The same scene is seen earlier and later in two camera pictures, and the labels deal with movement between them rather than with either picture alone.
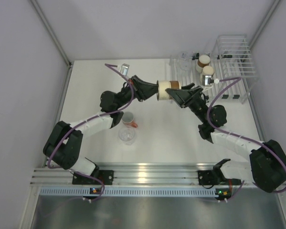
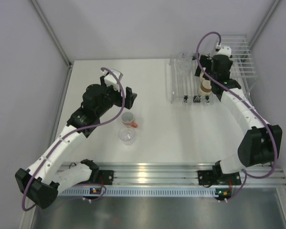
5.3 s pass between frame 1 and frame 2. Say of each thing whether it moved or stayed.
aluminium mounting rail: stayed
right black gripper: moved
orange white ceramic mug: stayed
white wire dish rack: stayed
